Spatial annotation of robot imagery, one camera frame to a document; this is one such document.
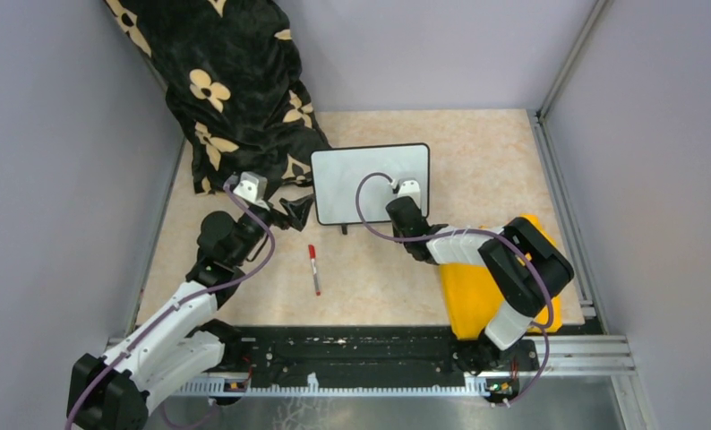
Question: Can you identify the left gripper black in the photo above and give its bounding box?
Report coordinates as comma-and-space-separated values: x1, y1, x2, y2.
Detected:
232, 177, 315, 265

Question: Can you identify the red white marker pen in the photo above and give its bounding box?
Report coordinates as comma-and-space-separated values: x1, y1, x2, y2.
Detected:
307, 244, 321, 297

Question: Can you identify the white whiteboard black frame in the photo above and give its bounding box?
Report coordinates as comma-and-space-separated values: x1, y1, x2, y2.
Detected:
311, 142, 431, 226

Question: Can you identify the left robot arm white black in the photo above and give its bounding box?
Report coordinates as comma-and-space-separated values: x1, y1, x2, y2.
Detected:
64, 193, 314, 429

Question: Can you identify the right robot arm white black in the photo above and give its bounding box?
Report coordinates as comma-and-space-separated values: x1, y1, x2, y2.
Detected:
386, 197, 574, 374

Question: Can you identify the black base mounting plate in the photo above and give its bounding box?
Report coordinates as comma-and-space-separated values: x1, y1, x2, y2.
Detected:
202, 320, 540, 389

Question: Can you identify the black floral blanket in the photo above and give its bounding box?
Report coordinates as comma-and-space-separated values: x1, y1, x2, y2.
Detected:
107, 1, 330, 194

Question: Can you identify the yellow folded garment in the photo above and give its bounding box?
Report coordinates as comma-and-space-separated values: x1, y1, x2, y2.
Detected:
438, 214, 563, 342

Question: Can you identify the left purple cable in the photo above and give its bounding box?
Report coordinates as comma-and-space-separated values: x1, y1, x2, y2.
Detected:
64, 175, 278, 430

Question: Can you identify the purple cable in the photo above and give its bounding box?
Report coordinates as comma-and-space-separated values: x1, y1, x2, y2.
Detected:
355, 172, 555, 409
64, 175, 278, 430

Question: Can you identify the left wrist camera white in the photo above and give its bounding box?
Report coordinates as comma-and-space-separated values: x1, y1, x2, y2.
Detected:
233, 172, 268, 207

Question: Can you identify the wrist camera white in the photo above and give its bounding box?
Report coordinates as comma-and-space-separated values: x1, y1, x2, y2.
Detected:
233, 172, 268, 207
394, 178, 422, 207

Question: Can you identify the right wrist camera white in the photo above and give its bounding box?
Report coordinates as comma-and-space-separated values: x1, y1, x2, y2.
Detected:
394, 178, 422, 207

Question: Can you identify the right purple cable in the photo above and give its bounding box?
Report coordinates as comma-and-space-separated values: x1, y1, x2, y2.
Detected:
355, 172, 555, 409

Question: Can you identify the aluminium frame rail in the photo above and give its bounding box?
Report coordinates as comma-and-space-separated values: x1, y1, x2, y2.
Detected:
97, 335, 638, 399

